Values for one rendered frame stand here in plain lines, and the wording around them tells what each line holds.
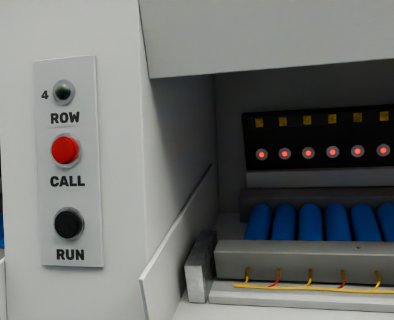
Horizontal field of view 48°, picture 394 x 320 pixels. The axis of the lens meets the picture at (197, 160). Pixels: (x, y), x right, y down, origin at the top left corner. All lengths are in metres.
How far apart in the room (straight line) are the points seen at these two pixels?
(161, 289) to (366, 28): 0.18
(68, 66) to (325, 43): 0.14
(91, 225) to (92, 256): 0.02
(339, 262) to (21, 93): 0.23
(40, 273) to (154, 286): 0.07
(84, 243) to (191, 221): 0.10
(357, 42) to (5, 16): 0.21
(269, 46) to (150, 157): 0.09
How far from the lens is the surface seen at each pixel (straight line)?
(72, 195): 0.27
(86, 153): 0.26
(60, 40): 0.28
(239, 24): 0.25
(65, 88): 0.27
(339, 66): 0.44
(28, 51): 0.29
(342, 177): 0.41
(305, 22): 0.25
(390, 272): 0.32
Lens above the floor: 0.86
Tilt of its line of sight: 1 degrees down
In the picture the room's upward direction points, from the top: 2 degrees counter-clockwise
